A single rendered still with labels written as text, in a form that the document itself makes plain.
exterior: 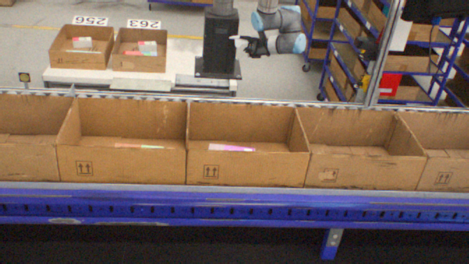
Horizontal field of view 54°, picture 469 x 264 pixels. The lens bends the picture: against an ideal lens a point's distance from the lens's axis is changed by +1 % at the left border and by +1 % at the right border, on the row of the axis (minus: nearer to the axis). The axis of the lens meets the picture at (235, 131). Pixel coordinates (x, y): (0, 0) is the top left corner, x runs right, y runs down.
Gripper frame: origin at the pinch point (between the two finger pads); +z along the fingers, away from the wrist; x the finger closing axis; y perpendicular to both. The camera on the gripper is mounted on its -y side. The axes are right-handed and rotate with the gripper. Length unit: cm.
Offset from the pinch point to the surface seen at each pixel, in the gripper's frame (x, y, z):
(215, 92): 12.8, 22.1, 15.6
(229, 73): 17.9, 9.1, 12.6
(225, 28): -0.8, -8.0, 7.7
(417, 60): 92, -29, -70
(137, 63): -14, 16, 50
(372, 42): 25, -9, -61
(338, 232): -22, 85, -73
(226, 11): -3.7, -16.4, 7.5
